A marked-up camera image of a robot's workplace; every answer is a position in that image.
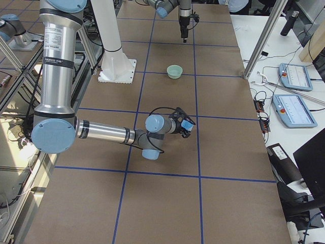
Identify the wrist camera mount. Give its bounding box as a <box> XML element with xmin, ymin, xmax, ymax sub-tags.
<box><xmin>190</xmin><ymin>11</ymin><xmax>200</xmax><ymax>28</ymax></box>
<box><xmin>169</xmin><ymin>107</ymin><xmax>187</xmax><ymax>120</ymax></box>

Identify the orange black electronics board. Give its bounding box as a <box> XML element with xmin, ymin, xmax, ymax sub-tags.
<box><xmin>253</xmin><ymin>100</ymin><xmax>265</xmax><ymax>113</ymax></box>

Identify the near teach pendant tablet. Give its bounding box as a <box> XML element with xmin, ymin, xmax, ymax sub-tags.
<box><xmin>272</xmin><ymin>94</ymin><xmax>317</xmax><ymax>129</ymax></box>

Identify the teach pendant tablet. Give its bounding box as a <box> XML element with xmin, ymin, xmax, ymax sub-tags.
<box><xmin>272</xmin><ymin>94</ymin><xmax>317</xmax><ymax>129</ymax></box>
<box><xmin>278</xmin><ymin>63</ymin><xmax>313</xmax><ymax>92</ymax></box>

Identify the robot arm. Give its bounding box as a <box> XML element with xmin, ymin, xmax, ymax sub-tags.
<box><xmin>31</xmin><ymin>1</ymin><xmax>195</xmax><ymax>160</ymax></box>
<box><xmin>143</xmin><ymin>0</ymin><xmax>200</xmax><ymax>43</ymax></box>

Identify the light blue plastic cup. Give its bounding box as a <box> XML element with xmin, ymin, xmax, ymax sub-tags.
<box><xmin>181</xmin><ymin>120</ymin><xmax>195</xmax><ymax>131</ymax></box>

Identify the aluminium frame post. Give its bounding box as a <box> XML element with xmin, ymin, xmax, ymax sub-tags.
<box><xmin>243</xmin><ymin>0</ymin><xmax>288</xmax><ymax>80</ymax></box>

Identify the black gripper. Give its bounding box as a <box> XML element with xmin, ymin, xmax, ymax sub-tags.
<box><xmin>179</xmin><ymin>16</ymin><xmax>189</xmax><ymax>43</ymax></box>
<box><xmin>174</xmin><ymin>115</ymin><xmax>195</xmax><ymax>138</ymax></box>

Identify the mint green bowl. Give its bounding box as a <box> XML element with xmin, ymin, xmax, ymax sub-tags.
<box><xmin>167</xmin><ymin>65</ymin><xmax>183</xmax><ymax>79</ymax></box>

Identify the black monitor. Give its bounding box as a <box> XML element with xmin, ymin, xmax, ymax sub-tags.
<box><xmin>293</xmin><ymin>129</ymin><xmax>324</xmax><ymax>198</ymax></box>

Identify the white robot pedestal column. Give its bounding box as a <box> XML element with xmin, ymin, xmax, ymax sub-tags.
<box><xmin>91</xmin><ymin>0</ymin><xmax>137</xmax><ymax>84</ymax></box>

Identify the black water bottle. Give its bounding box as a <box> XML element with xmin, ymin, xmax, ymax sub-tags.
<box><xmin>280</xmin><ymin>11</ymin><xmax>300</xmax><ymax>36</ymax></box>

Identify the far teach pendant tablet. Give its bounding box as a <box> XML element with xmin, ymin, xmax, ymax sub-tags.
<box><xmin>278</xmin><ymin>63</ymin><xmax>313</xmax><ymax>92</ymax></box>

